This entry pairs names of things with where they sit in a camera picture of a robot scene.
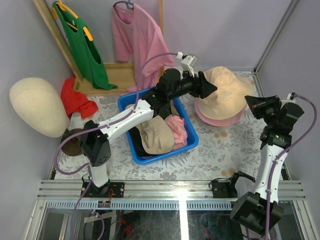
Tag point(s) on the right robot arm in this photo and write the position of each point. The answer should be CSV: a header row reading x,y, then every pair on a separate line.
x,y
257,207

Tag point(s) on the pink bucket hat strawberry logo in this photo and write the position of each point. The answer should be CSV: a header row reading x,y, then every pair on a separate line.
x,y
220,123

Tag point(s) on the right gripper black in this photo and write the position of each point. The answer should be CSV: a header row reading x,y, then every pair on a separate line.
x,y
257,104

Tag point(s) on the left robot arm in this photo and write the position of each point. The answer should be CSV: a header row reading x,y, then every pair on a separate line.
x,y
96,137

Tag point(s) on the pink t-shirt on hanger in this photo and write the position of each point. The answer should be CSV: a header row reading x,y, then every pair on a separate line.
x,y
136,34

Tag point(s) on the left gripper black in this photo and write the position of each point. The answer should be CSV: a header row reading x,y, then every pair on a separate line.
x,y
199,84

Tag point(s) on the red cloth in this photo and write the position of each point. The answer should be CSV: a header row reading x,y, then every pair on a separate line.
x,y
76,102

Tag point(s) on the dark mannequin base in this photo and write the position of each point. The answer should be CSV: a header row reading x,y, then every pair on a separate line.
x,y
72,147

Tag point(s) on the aluminium rail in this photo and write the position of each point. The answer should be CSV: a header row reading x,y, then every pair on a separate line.
x,y
137,194

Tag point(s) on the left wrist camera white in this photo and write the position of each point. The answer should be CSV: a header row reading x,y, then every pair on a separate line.
x,y
187,62

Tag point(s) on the green tank top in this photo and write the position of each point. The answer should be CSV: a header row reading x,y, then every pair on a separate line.
x,y
82,47

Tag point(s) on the black hat in bin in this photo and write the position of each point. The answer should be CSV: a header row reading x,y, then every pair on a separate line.
x,y
137,143

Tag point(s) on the cream foam mannequin head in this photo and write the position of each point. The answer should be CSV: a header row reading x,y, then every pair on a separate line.
x,y
38,104

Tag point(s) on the wooden clothes rack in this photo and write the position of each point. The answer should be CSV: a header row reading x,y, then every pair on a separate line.
x,y
97,15

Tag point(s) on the blue plastic bin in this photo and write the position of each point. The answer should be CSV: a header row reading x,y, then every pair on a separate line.
x,y
192,137

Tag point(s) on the beige bucket hat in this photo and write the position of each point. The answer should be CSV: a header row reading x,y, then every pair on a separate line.
x,y
229,98

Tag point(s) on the pink cloth in bin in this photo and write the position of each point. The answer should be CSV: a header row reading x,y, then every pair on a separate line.
x,y
177,126

